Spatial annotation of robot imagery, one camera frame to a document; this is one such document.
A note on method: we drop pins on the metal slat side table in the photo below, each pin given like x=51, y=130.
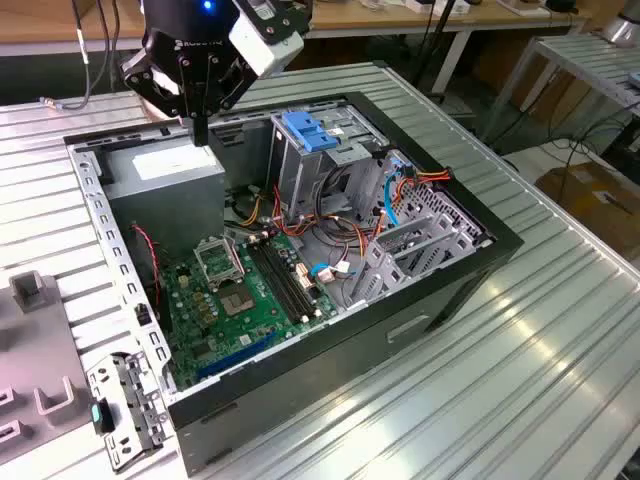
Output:
x=575, y=55

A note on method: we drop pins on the blue expansion slot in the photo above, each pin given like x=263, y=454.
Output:
x=235, y=356

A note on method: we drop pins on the green motherboard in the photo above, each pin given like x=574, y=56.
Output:
x=235, y=332

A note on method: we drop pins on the cardboard box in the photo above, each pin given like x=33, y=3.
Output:
x=590, y=210

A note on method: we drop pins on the grey metal disk bay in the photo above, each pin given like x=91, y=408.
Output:
x=425, y=235

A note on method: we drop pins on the grey parts rack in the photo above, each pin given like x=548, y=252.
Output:
x=35, y=345

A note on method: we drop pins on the blue plastic drive latch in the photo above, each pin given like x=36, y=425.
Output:
x=312, y=132

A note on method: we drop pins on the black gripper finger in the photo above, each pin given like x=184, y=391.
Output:
x=187, y=100
x=212, y=95

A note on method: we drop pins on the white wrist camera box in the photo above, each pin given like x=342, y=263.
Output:
x=260, y=45

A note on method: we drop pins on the grey metal card bracket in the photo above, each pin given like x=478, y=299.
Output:
x=145, y=400

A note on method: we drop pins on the black teal latch clip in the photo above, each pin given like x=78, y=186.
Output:
x=102, y=417

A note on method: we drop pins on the black open PC case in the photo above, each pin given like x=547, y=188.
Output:
x=325, y=365

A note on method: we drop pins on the grey metal drive cage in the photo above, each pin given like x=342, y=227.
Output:
x=300, y=180

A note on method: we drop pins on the black RAM slot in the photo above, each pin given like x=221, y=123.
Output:
x=289, y=276
x=275, y=282

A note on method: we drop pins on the grey power supply unit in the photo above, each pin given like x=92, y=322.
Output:
x=165, y=210

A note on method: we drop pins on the CPU socket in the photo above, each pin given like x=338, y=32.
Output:
x=235, y=302

